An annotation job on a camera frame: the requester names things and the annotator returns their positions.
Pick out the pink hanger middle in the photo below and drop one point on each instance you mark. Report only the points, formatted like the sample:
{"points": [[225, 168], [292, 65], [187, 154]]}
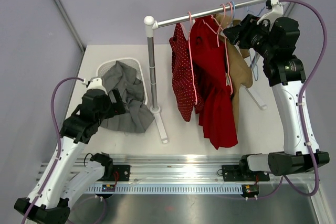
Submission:
{"points": [[226, 58]]}

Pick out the light blue wire hanger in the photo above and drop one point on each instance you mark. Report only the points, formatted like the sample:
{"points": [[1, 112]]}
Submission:
{"points": [[254, 59]]}

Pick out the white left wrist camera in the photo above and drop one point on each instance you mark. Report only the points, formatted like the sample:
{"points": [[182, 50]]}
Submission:
{"points": [[94, 83]]}

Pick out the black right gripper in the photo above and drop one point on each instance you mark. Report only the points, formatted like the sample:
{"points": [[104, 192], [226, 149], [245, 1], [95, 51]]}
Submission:
{"points": [[243, 31]]}

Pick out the red skirt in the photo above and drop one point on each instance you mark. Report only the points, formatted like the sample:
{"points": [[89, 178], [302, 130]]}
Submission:
{"points": [[204, 56]]}

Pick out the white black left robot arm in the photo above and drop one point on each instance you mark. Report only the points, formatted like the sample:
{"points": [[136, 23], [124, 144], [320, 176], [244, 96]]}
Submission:
{"points": [[54, 195]]}

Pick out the silver clothes rack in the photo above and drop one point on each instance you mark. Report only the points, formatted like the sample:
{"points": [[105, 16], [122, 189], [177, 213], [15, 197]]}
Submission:
{"points": [[151, 25]]}

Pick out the aluminium mounting rail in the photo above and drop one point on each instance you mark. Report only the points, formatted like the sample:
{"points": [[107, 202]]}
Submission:
{"points": [[174, 169]]}

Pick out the white slotted cable duct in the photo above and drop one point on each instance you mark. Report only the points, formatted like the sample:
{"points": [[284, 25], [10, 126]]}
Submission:
{"points": [[155, 189]]}

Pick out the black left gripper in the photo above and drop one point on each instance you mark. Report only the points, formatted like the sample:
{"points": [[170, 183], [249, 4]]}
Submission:
{"points": [[117, 108]]}

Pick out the tan skirt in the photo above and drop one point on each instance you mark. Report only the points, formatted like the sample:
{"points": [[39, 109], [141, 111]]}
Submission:
{"points": [[241, 75]]}

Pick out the pink hanger left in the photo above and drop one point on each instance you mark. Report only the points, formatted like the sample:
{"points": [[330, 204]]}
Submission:
{"points": [[187, 41]]}

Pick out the red polka dot garment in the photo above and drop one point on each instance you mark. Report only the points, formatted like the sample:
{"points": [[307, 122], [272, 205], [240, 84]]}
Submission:
{"points": [[181, 75]]}

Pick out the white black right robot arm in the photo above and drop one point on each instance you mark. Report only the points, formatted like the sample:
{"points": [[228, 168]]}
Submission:
{"points": [[276, 42]]}

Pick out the grey pleated skirt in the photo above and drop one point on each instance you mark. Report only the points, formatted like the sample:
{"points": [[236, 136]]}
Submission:
{"points": [[138, 117]]}

